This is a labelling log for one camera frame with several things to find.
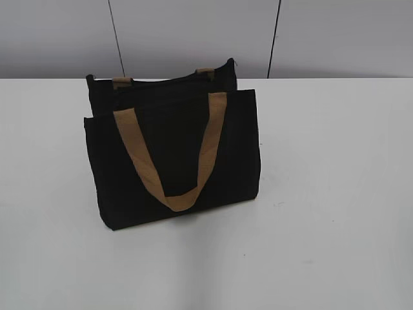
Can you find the black canvas tote bag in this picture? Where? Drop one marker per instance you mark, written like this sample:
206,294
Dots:
122,198

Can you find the tan front bag handle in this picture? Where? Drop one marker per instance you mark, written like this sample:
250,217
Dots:
173,146

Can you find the tan bag handle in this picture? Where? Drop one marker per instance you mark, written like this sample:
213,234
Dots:
173,146
119,82

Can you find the tan rear bag handle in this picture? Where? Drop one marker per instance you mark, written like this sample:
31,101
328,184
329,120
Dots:
119,82

